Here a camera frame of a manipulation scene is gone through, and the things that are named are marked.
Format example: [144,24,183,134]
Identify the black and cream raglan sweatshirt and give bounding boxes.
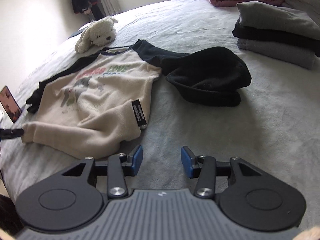
[22,40,252,159]

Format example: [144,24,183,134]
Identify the dark clothes hanging on rack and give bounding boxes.
[72,0,105,20]

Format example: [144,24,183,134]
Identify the white plush dog toy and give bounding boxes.
[74,16,118,54]

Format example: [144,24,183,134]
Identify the grey folded garment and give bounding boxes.
[236,2,319,40]
[237,38,316,69]

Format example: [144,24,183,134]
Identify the grey bed sheet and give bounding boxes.
[0,0,320,230]

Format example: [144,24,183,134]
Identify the black folded garment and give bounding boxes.
[232,19,319,57]

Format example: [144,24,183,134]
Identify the top grey folded garment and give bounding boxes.
[236,2,319,40]

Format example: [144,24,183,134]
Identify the bottom grey folded garment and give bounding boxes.
[237,38,316,69]

